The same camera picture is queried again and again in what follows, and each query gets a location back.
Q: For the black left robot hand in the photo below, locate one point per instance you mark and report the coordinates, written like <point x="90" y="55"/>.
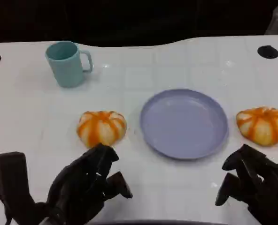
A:
<point x="78" y="182"/>

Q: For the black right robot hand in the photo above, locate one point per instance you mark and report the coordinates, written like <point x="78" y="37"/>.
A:
<point x="265" y="187"/>

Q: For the orange white toy bread roll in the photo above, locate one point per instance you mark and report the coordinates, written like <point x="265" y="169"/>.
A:
<point x="101" y="129"/>
<point x="262" y="126"/>

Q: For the lilac plate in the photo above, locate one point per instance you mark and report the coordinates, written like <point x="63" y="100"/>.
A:
<point x="183" y="126"/>

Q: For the pale green mug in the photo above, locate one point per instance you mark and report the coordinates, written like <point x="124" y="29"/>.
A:
<point x="67" y="70"/>

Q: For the black cloth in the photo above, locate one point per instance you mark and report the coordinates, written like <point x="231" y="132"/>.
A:
<point x="129" y="21"/>

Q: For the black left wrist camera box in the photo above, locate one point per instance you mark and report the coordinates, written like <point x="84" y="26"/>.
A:
<point x="11" y="178"/>

